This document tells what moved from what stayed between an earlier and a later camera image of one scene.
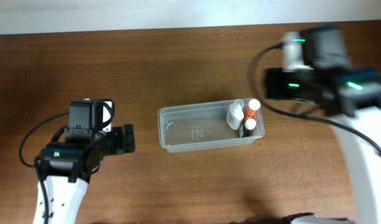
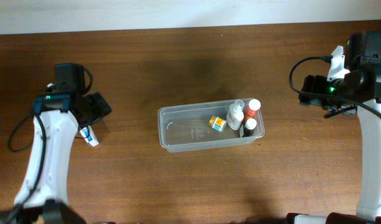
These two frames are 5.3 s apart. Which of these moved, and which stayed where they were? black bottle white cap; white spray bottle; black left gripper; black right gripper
Moved: black right gripper; black left gripper
Stayed: black bottle white cap; white spray bottle
